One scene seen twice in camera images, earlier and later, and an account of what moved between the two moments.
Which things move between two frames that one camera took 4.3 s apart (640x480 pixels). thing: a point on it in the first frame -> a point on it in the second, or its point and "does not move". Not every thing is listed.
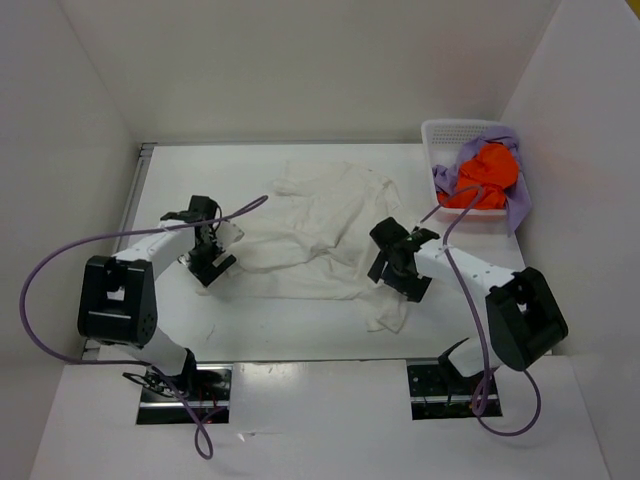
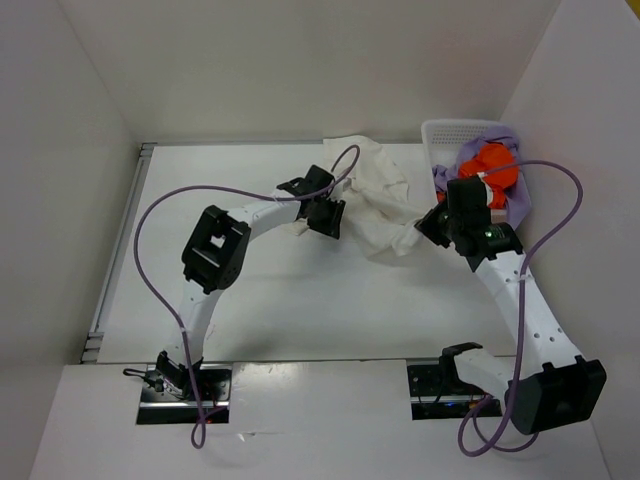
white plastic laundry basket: x=444 y=141 does not move
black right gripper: x=414 y=287 -> x=427 y=226
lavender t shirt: x=518 y=200 does not move
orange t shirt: x=484 y=181 does not move
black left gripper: x=205 y=271 -> x=332 y=226
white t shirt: x=311 y=241 -> x=376 y=206
